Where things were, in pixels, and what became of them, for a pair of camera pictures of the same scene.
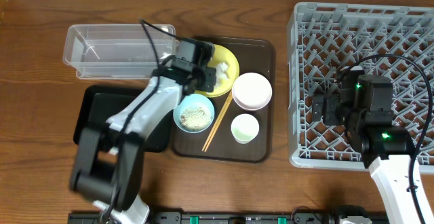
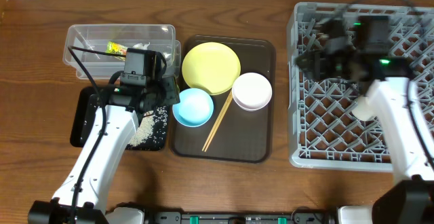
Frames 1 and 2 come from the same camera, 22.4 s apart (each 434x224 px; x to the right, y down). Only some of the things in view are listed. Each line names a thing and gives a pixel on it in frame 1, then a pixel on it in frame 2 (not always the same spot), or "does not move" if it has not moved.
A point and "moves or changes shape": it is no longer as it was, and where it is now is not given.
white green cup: [245, 128] moves or changes shape
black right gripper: [331, 104] -> [317, 62]
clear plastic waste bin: [116, 51] does not move
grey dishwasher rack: [324, 41] does not move
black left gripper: [207, 79] -> [167, 90]
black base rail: [223, 218] does not move
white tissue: [221, 70] -> [140, 45]
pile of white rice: [195, 119] moves or changes shape
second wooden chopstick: [218, 124] does not move
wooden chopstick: [216, 121] does not move
